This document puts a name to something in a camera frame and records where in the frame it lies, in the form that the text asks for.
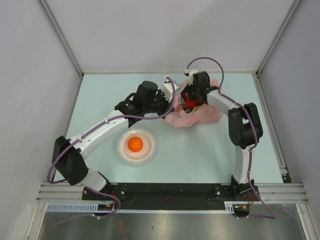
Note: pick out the right aluminium frame post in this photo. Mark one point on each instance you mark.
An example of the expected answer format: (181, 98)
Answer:
(293, 9)

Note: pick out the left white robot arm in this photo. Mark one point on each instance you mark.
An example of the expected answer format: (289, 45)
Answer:
(69, 154)

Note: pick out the aluminium front rail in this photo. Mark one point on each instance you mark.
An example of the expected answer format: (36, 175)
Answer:
(270, 193)

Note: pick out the fake red apple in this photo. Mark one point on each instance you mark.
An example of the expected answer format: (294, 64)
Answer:
(191, 104)

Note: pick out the fake orange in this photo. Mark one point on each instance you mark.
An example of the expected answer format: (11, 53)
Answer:
(135, 144)

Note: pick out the pink plastic bag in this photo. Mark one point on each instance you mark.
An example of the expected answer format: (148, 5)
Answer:
(181, 118)

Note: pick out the right side aluminium rail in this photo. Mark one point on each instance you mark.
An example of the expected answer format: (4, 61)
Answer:
(285, 173)

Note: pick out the left aluminium frame post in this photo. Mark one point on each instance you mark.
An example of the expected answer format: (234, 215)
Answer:
(48, 13)

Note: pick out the white plate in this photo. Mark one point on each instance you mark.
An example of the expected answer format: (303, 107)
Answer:
(148, 152)

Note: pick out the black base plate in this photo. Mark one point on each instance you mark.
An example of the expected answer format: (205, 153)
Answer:
(171, 196)

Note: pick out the fake yellow fruit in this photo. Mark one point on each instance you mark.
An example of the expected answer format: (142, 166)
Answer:
(196, 108)

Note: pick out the aluminium rail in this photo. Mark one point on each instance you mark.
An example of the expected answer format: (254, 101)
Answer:
(285, 173)
(270, 193)

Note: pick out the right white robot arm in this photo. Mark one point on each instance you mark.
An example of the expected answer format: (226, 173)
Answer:
(244, 126)

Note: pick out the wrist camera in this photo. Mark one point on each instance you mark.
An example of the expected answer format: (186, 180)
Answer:
(169, 87)
(189, 75)

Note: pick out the aluminium frame post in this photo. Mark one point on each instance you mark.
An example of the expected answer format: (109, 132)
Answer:
(48, 13)
(293, 9)

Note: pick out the white cable duct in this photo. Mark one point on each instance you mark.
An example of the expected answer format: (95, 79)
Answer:
(102, 208)

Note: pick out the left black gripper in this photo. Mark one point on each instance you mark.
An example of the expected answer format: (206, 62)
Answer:
(166, 104)

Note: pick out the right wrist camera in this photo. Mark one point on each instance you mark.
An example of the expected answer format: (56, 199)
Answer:
(189, 75)

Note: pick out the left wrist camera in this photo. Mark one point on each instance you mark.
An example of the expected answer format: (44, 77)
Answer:
(169, 87)

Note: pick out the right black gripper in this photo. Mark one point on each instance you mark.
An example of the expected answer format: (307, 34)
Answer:
(188, 89)

